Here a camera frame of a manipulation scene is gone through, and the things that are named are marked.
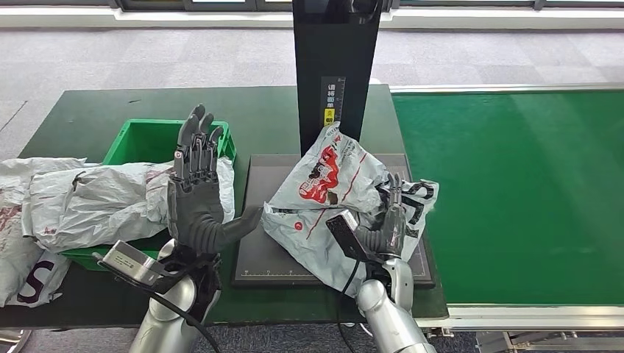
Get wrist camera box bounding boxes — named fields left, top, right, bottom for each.
left=325, top=209, right=372, bottom=265
left=97, top=239, right=166, bottom=287

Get green plastic crate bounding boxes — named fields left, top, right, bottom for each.
left=59, top=119, right=238, bottom=273

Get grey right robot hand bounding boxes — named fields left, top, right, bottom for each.
left=355, top=173, right=408, bottom=263

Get dark green table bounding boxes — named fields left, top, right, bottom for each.
left=0, top=84, right=450, bottom=331

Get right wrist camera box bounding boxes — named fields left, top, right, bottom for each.
left=325, top=209, right=372, bottom=265

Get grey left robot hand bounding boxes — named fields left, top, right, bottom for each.
left=166, top=103, right=264, bottom=256

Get black inbound scanner machine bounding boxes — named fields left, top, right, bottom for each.
left=232, top=0, right=436, bottom=289

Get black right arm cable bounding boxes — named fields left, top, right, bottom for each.
left=335, top=259, right=363, bottom=353

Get white window sill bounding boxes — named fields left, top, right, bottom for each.
left=0, top=7, right=624, bottom=31

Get silver metal stand foot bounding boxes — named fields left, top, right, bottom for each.
left=0, top=329, right=31, bottom=353

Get black window frame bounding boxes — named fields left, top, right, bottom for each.
left=0, top=0, right=624, bottom=13

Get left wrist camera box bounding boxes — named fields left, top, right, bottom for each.
left=97, top=239, right=166, bottom=287

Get grey parcel bag red print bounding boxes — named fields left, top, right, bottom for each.
left=29, top=157, right=236, bottom=240
left=21, top=194, right=169, bottom=254

